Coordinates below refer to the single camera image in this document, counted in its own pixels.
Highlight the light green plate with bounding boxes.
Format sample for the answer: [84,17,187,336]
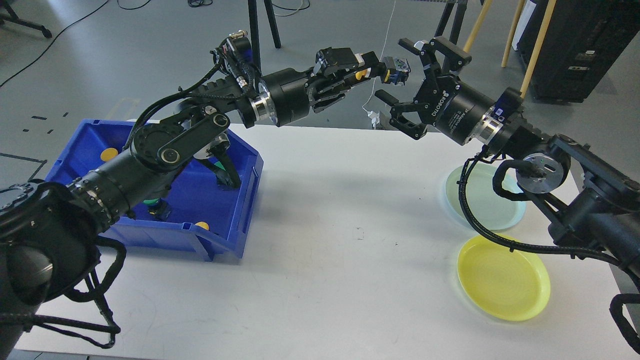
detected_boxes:
[441,162,526,232]

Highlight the black stand legs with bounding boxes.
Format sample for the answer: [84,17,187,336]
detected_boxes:
[434,0,468,46]

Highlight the black chair base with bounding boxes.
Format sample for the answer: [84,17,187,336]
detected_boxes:
[0,0,53,39]

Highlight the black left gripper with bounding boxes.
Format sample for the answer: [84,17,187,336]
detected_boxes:
[251,47,387,127]

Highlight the yellow plate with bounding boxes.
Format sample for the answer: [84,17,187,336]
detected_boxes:
[456,235,551,322]

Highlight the white cable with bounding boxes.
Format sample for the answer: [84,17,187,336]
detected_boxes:
[362,0,398,115]

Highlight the black tripod legs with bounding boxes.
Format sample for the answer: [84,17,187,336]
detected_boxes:
[247,0,282,71]

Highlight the green push button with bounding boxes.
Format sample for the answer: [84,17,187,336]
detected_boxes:
[208,161,231,185]
[142,198,173,222]

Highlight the black floor cable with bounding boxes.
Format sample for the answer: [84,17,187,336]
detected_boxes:
[0,0,110,88]

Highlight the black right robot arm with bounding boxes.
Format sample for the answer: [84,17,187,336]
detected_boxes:
[375,36,640,287]

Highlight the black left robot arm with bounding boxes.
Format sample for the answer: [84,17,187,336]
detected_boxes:
[1,30,393,359]

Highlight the black cabinet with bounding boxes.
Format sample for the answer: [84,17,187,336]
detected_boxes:
[527,0,640,103]

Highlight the white power adapter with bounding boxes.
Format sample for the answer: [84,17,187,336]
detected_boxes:
[366,111,389,130]

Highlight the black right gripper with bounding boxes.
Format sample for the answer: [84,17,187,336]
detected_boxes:
[375,36,495,146]

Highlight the blue plastic bin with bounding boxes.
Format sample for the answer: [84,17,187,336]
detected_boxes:
[45,119,264,261]

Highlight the wooden easel legs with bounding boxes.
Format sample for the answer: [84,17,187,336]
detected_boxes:
[462,0,558,98]

